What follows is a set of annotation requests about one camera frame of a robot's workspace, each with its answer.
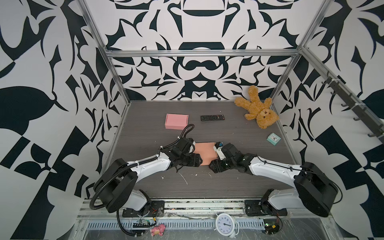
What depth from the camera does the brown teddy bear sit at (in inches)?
40.7

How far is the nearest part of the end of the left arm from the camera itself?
64 centimetres

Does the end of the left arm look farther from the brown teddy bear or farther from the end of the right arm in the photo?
the brown teddy bear
